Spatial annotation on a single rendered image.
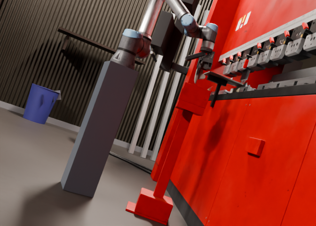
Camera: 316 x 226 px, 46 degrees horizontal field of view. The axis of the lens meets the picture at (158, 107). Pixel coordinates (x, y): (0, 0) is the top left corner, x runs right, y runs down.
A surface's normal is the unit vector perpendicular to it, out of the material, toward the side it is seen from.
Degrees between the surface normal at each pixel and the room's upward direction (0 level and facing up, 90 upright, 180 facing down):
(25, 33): 90
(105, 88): 90
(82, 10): 90
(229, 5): 90
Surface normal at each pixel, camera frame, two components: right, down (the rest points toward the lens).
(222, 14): 0.11, 0.00
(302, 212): -0.93, -0.34
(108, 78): 0.32, 0.08
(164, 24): -0.09, -0.07
